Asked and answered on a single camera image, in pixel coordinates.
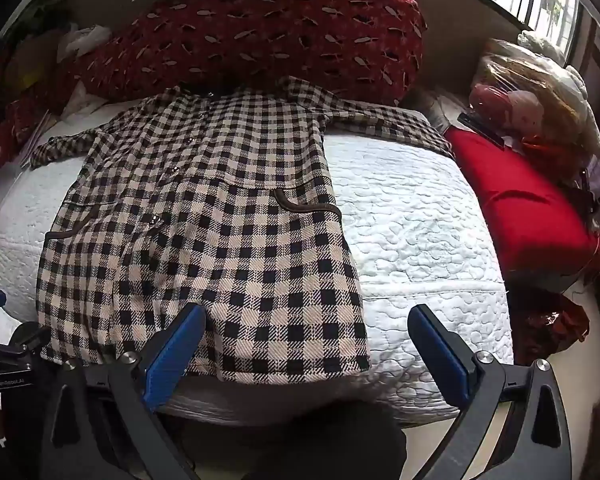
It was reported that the black beige checkered coat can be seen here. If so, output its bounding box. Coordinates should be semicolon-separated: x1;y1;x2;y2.
29;76;455;386

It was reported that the clear plastic bag of toys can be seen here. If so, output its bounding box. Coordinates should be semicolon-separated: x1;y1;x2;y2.
467;37;598;181

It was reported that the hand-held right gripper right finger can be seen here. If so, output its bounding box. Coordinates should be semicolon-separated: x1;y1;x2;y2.
407;303;573;480

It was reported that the crumpled red bag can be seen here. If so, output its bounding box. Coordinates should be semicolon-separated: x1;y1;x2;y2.
512;290;591;366

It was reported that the red fish-print quilt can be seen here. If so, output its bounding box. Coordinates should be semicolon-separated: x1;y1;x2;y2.
55;0;428;111

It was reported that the red patterned cloth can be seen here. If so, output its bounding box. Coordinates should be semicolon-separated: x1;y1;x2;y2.
0;95;46;191

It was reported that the plain red cushion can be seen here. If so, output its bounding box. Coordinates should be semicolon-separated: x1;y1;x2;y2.
442;125;600;286

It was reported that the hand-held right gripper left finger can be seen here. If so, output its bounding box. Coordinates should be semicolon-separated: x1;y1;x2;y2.
42;302;208;480

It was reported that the flat black object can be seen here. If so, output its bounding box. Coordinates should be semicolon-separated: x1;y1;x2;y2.
457;112;506;150

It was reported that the white plastic bag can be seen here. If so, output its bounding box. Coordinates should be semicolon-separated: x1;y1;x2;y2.
57;25;113;63

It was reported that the white quilted mattress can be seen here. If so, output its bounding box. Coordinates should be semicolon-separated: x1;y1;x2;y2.
0;95;516;428

